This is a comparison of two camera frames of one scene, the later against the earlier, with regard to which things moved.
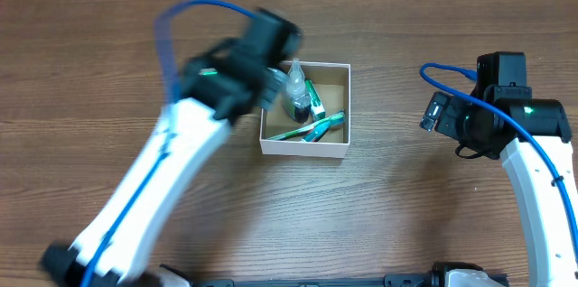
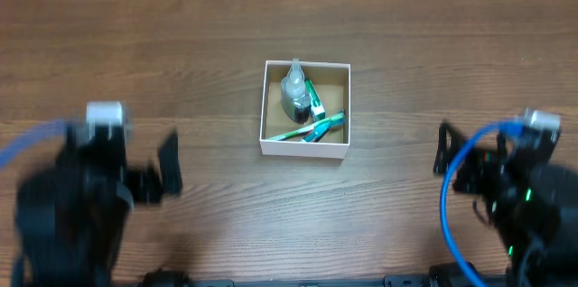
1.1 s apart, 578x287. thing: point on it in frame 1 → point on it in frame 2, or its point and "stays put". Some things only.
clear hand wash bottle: [297, 98] stays put
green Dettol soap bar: [317, 107] stays put
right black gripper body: [454, 120] → [472, 171]
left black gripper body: [264, 87] → [141, 183]
